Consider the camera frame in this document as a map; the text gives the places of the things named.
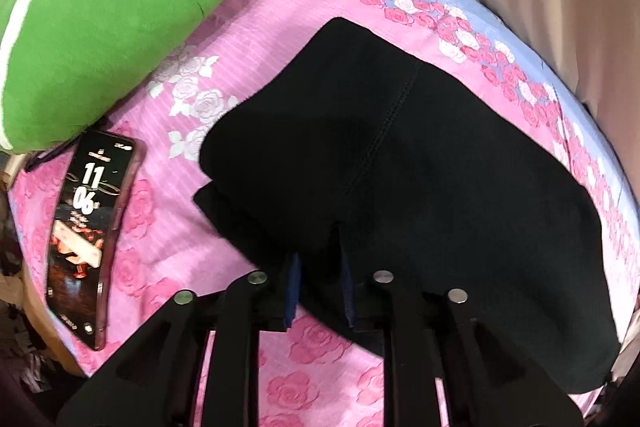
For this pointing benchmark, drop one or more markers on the smartphone with lit screen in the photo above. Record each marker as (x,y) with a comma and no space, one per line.
(85,229)

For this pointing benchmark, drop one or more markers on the pink floral bed sheet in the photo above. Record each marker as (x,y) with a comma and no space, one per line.
(309,377)

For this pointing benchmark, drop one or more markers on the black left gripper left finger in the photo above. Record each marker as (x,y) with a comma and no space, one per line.
(195,359)

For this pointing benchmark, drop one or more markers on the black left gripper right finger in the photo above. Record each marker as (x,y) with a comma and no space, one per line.
(444,365)

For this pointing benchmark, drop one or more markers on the black pants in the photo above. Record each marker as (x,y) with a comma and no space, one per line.
(360,157)

